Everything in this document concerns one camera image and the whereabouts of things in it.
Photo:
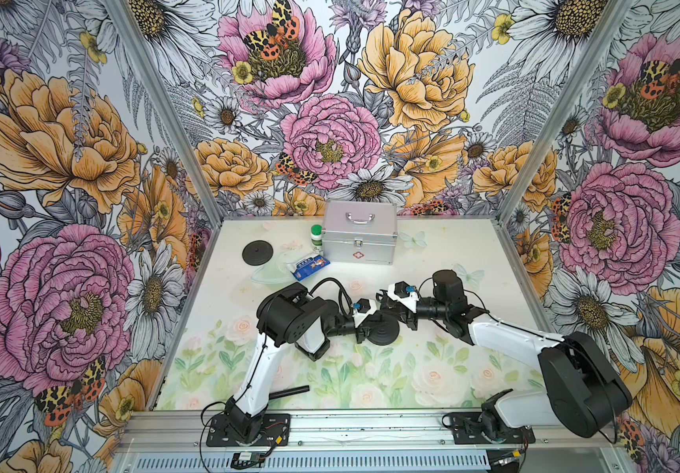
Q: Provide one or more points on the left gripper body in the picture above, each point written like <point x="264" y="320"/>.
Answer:
<point x="345" y="326"/>

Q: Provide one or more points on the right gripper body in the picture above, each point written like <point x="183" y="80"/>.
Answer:
<point x="428" y="308"/>

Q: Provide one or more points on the black round stand base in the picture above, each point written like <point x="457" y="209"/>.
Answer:
<point x="381" y="330"/>

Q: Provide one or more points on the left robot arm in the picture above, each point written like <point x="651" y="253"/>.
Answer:
<point x="292" y="316"/>

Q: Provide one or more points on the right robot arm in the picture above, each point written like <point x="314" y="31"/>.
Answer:
<point x="582" y="393"/>

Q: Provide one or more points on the black stand pole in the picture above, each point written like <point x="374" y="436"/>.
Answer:
<point x="292" y="391"/>

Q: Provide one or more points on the blue snack packet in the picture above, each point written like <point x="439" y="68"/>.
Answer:
<point x="308" y="266"/>

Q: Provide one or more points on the clear plastic bag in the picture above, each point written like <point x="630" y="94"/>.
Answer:
<point x="273" y="273"/>

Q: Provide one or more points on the silver aluminium first aid case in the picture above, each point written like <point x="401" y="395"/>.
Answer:
<point x="359" y="232"/>

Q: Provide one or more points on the green capped white bottle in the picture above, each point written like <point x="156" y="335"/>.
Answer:
<point x="316" y="234"/>

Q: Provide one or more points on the black round base far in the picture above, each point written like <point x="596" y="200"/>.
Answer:
<point x="257" y="253"/>

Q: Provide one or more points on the small circuit board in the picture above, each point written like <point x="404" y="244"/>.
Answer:
<point x="246" y="460"/>

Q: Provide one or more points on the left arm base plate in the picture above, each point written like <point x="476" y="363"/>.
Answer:
<point x="264" y="430"/>

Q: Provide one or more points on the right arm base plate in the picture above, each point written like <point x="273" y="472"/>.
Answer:
<point x="484" y="428"/>

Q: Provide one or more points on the aluminium front rail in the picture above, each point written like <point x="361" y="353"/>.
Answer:
<point x="310" y="430"/>

